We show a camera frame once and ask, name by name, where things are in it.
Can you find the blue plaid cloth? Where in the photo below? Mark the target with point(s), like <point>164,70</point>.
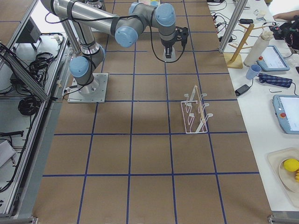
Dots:
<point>274,80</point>

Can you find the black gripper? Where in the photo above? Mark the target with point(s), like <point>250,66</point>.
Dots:
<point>167,44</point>

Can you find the beige water bottle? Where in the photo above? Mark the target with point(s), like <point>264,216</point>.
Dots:
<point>259,46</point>

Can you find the wooden mug tree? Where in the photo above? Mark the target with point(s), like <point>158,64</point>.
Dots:
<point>235,60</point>

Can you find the beige plate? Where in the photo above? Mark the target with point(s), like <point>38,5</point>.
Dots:
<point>288,178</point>

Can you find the blue cup on desk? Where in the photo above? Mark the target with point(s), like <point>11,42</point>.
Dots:
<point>253,71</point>

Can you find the grey plastic cup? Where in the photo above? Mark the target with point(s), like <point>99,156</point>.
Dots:
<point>169,55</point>

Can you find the yellow lemon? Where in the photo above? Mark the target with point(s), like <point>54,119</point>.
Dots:
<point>291,165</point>

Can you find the cream plastic tray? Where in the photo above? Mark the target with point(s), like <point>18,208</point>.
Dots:
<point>150,2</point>

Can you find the black power adapter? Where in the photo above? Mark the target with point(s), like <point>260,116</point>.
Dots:
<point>241,90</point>

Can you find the blue teach pendant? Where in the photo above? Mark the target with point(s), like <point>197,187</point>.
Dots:
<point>272,60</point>

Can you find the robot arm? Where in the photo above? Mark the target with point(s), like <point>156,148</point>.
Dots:
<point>125,30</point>

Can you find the white wire cup rack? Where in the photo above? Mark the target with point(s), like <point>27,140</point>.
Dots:
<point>194,112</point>

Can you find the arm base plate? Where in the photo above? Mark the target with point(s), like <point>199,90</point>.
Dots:
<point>92,93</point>

